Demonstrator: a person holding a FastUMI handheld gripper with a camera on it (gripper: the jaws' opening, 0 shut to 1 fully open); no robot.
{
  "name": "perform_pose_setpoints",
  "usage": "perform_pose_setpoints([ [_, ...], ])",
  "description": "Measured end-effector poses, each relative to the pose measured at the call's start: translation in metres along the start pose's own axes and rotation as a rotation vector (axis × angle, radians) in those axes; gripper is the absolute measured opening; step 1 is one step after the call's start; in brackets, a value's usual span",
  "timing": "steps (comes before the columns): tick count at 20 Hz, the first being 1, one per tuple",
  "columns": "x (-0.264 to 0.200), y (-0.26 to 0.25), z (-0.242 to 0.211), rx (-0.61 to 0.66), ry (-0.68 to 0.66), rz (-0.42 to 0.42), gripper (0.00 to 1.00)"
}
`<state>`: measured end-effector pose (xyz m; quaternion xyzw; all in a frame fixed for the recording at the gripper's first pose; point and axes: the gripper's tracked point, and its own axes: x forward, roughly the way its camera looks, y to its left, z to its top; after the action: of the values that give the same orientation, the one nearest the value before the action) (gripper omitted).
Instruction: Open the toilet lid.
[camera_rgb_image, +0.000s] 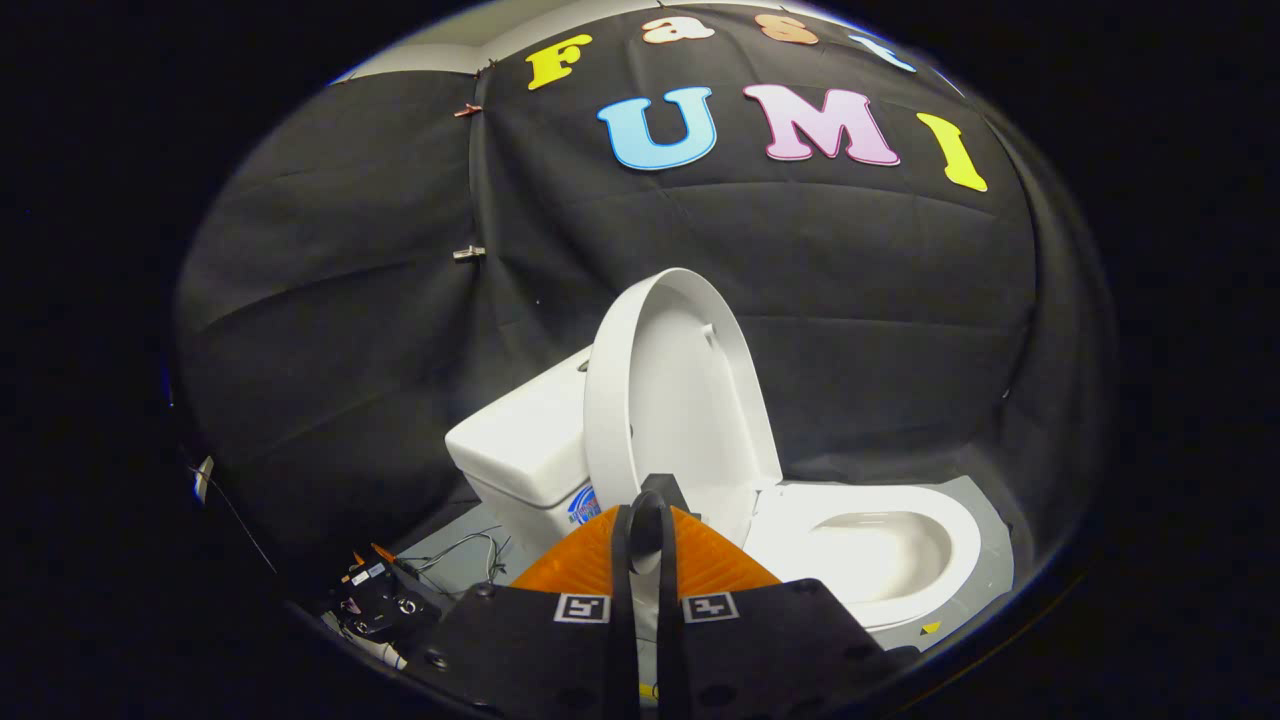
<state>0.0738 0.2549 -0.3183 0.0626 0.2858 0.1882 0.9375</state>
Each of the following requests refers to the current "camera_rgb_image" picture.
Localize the black device with connectors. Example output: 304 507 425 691
328 544 443 643

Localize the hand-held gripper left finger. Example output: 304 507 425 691
405 505 641 720

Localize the black round lid pull tab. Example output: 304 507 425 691
625 473 693 577

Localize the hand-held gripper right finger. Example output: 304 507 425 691
655 500 921 720

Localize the black backdrop cloth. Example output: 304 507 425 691
175 5 1113 601

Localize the white toilet tank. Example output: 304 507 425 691
445 346 603 563

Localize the thin tangled floor cable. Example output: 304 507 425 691
398 527 513 587

